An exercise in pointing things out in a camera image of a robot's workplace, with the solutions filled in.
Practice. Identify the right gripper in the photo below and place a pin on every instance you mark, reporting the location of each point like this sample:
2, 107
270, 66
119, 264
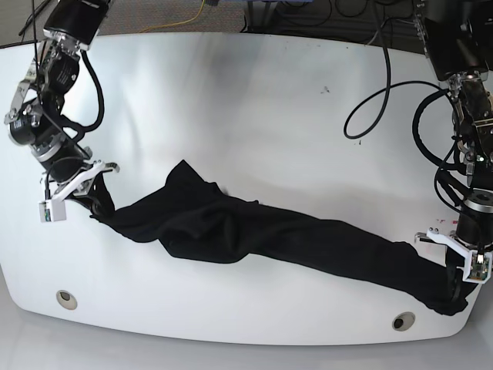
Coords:
69, 175

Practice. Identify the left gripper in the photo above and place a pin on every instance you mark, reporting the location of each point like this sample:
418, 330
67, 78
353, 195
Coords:
469, 247

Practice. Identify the black t-shirt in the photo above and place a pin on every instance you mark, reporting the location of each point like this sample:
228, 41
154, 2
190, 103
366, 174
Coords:
195, 220

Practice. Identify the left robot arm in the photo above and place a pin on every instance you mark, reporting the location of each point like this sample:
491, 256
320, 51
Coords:
457, 40

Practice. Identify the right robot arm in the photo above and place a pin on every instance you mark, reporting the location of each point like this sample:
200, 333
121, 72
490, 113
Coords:
35, 118

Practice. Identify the right table grommet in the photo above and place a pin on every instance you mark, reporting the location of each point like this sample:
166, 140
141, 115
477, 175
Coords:
404, 321

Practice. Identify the table grommet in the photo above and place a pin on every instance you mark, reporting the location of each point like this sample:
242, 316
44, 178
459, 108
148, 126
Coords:
66, 300
404, 321

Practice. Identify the left table grommet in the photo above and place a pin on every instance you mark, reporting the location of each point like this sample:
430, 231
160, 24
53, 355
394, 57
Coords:
66, 300

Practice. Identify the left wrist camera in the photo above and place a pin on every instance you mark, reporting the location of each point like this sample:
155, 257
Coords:
477, 269

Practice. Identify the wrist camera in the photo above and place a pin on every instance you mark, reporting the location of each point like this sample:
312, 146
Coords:
477, 269
52, 211

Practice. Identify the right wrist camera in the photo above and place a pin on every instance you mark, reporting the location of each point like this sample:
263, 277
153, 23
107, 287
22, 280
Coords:
52, 211

